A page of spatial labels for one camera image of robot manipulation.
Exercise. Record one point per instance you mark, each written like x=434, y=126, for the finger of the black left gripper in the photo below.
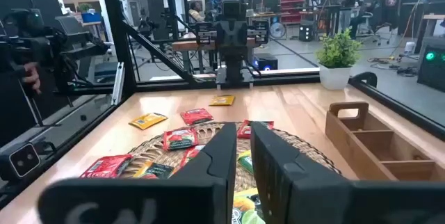
x=260, y=32
x=204, y=33

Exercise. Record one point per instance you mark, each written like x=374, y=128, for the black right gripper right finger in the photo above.
x=299, y=196

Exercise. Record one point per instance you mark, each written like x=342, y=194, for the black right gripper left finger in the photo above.
x=194, y=199

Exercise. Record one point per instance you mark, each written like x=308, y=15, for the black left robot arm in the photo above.
x=233, y=72

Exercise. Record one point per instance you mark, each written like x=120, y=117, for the red tea packet with barcode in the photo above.
x=106, y=167

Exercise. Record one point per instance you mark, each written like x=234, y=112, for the round floor fan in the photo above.
x=277, y=30

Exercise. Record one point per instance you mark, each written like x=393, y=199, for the wooden workbench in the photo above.
x=191, y=45

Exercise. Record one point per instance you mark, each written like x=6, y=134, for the black computer tower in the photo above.
x=266, y=62

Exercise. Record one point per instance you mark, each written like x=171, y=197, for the red drawer shelf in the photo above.
x=292, y=5

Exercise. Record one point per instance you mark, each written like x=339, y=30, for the black speaker box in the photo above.
x=306, y=31

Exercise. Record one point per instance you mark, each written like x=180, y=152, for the round woven placemat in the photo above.
x=208, y=136

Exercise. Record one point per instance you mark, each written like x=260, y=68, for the wooden organizer box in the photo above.
x=351, y=147

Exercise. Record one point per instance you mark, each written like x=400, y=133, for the green plant in white pot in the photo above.
x=335, y=60

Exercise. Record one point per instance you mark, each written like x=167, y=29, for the black office chair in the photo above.
x=368, y=25

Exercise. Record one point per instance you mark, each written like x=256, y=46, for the blue storage bin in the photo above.
x=91, y=17

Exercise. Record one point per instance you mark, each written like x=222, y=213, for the white jug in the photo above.
x=410, y=47

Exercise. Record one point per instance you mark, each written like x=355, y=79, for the black device with green light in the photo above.
x=432, y=67

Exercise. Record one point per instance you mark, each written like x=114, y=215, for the person's hand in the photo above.
x=33, y=78

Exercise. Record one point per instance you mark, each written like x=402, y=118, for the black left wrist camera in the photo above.
x=232, y=8

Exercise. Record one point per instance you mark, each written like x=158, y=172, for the black aluminium table frame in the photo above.
x=118, y=43

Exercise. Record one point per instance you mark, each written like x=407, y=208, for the silver aluminium bracket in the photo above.
x=118, y=85

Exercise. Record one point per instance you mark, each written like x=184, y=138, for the black arched bracket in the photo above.
x=363, y=75

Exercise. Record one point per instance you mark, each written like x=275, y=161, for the small black table camera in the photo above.
x=21, y=161

